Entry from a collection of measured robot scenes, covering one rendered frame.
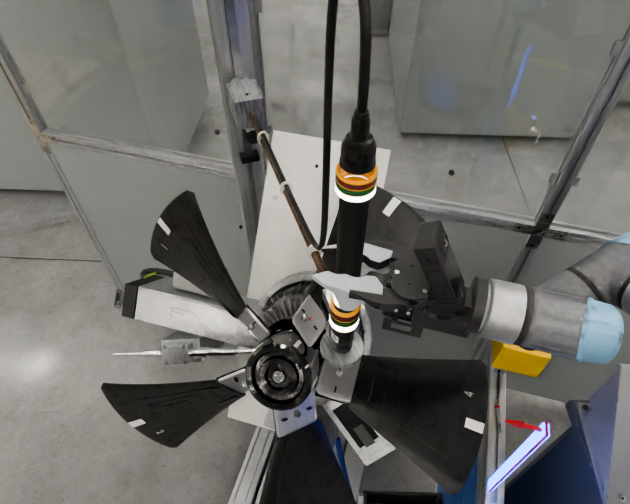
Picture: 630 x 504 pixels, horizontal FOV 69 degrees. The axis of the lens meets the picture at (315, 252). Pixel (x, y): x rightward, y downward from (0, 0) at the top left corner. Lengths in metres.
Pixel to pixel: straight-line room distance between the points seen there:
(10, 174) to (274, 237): 2.49
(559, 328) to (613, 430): 0.47
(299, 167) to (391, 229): 0.34
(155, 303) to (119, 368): 1.32
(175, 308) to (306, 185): 0.39
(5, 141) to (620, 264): 2.99
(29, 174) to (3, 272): 0.64
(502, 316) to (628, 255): 0.22
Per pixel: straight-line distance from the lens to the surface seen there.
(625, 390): 1.03
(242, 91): 1.11
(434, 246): 0.51
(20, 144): 3.14
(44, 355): 2.56
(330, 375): 0.84
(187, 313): 1.03
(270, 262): 1.06
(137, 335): 2.43
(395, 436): 0.84
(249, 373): 0.82
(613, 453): 1.06
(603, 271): 0.73
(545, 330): 0.60
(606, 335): 0.62
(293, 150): 1.03
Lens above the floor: 1.94
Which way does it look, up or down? 48 degrees down
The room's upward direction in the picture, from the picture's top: straight up
